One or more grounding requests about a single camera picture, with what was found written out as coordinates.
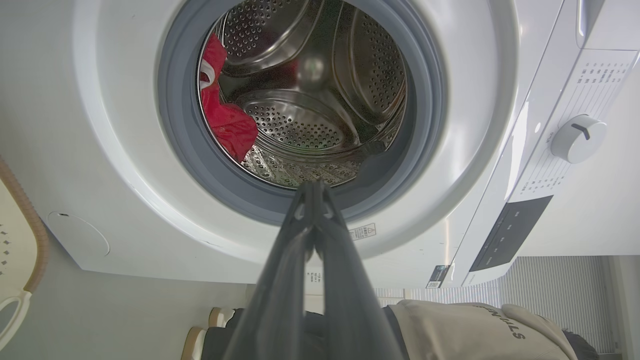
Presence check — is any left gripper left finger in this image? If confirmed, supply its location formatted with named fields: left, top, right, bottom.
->
left=222, top=182, right=317, bottom=360

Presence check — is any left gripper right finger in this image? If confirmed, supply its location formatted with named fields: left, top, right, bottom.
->
left=315, top=182, right=404, bottom=360

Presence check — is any red jersey garment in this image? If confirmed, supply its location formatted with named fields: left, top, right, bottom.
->
left=199, top=32, right=260, bottom=164

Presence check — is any black washer display panel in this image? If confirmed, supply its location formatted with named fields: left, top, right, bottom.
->
left=468, top=195, right=555, bottom=273

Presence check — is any stainless steel washing machine drum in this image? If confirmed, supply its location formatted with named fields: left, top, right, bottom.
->
left=197, top=0, right=409, bottom=190

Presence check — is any cream perforated laundry basket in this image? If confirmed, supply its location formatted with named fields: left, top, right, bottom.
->
left=0, top=155, right=51, bottom=352

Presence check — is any white text sticker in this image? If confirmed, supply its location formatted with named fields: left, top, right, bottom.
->
left=305, top=269, right=324, bottom=297

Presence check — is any tan white shoe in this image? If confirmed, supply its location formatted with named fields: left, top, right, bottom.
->
left=180, top=327, right=207, bottom=360
left=208, top=306, right=236, bottom=329

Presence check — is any grey warning sticker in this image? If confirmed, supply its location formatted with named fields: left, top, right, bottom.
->
left=348, top=223, right=377, bottom=242

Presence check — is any small black corner label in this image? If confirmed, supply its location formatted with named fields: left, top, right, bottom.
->
left=425, top=264, right=451, bottom=290

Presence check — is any person in beige hoodie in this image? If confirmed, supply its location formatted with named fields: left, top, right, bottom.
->
left=200, top=300, right=602, bottom=360

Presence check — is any grey rubber door gasket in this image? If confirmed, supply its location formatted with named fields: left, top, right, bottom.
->
left=157, top=0, right=448, bottom=226

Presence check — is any round filter cover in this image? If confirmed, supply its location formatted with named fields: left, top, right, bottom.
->
left=47, top=210, right=111, bottom=259

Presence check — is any white front-load washing machine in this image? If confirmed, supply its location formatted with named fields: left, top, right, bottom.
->
left=0, top=0, right=640, bottom=292

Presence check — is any white program dial knob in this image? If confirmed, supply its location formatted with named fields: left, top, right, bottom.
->
left=550, top=114, right=609, bottom=165

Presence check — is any white detergent drawer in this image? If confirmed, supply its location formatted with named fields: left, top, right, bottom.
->
left=575, top=0, right=640, bottom=51

